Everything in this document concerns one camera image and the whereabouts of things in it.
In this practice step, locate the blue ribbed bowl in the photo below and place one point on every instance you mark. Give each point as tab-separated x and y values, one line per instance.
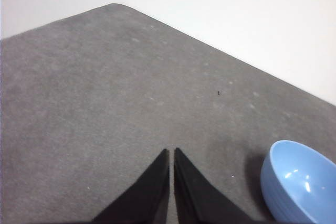
302	179

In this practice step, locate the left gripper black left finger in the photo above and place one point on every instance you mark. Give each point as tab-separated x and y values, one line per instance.
147	195

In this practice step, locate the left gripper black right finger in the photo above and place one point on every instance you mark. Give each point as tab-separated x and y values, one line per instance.
194	197

